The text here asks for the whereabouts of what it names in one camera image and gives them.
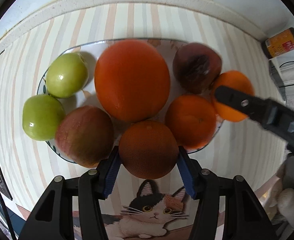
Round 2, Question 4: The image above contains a dark red apple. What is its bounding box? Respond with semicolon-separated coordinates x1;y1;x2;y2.
172;42;222;94

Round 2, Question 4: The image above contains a bright orange mandarin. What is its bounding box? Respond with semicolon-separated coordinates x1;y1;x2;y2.
165;95;217;150

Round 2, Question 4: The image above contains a dark shaded orange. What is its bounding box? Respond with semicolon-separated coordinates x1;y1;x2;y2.
119;120;179;179

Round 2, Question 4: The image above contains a soy sauce bottle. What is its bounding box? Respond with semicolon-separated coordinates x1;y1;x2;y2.
261;27;294;59

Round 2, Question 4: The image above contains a floral ceramic fruit bowl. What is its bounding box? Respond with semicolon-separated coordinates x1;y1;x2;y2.
36;38;225;164

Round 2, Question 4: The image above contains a black charging cable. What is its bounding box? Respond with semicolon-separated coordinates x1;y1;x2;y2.
278;60;294;88

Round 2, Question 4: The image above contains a large orange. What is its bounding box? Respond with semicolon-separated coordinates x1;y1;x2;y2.
94;40;171;122

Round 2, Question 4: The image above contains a striped cat print table mat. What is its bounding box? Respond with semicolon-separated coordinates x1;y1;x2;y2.
0;3;285;239

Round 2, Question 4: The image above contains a red green apple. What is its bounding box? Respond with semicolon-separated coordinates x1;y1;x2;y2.
55;106;114;168

